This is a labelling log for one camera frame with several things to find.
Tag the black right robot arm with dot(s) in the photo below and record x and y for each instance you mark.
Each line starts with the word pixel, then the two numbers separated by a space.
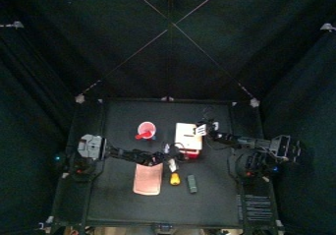
pixel 253 144

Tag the small blue toy piece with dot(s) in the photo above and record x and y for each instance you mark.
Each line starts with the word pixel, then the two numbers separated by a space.
pixel 153 137

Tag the red drawer with wooden knob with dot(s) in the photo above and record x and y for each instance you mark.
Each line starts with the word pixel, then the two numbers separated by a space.
pixel 193 153

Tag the red plastic spoon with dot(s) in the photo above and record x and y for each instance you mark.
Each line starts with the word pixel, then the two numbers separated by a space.
pixel 141 135

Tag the red ribbed plastic cup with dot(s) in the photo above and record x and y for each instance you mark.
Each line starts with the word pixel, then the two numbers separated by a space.
pixel 146 129

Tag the dark green striped box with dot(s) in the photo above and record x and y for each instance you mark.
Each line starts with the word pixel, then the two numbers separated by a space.
pixel 190 184

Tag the white and red box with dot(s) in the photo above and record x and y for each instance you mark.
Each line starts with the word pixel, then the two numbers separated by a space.
pixel 188 135

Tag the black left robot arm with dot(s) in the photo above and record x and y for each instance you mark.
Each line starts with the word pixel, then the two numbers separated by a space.
pixel 126 154

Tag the yellow toy bell pepper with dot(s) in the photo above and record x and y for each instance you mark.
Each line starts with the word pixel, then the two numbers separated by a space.
pixel 174 179

